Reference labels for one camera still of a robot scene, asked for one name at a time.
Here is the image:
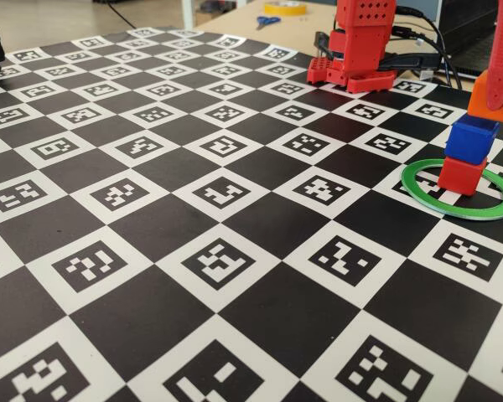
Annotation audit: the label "orange cube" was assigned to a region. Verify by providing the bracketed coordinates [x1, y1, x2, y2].
[468, 69, 503, 122]

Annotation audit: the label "blue cube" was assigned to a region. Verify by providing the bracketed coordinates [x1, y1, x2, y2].
[445, 115, 500, 165]

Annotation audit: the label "red cube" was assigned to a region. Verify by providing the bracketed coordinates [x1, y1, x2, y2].
[438, 157, 489, 197]

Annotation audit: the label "grey blue box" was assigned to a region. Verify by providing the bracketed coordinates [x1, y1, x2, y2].
[396, 0, 441, 22]

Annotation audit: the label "black power plug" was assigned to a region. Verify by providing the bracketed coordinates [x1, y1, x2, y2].
[376, 54, 440, 72]

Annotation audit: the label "black table clamp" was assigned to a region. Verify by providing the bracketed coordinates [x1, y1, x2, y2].
[314, 31, 333, 59]

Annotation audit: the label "yellow tape roll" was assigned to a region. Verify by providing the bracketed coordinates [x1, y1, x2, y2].
[263, 1, 307, 17]

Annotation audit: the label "white table leg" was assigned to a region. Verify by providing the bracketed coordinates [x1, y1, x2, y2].
[183, 0, 198, 28]

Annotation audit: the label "black white marker board mat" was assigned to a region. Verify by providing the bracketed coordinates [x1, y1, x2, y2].
[0, 27, 503, 402]

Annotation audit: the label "black cable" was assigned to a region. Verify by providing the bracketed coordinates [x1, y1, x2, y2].
[392, 25, 456, 87]
[396, 6, 462, 90]

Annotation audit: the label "green flat ring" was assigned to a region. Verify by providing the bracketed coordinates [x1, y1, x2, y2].
[401, 158, 503, 220]

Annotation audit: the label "blue handled scissors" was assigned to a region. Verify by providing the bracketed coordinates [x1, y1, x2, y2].
[255, 15, 281, 31]

